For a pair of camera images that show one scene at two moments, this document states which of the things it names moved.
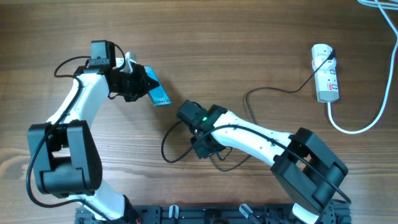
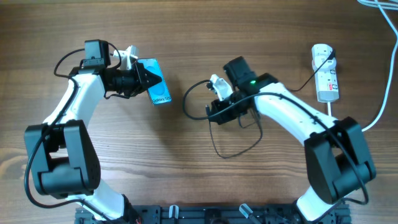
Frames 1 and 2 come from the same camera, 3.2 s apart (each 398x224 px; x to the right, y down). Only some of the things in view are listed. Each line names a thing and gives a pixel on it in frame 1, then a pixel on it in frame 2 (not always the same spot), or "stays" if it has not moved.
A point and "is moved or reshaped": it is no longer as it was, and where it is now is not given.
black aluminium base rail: [333, 213] stays
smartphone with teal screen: [157, 94] is moved or reshaped
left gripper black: [142, 81] stays
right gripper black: [201, 152] -> [222, 117]
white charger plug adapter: [329, 64] stays
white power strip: [326, 76] stays
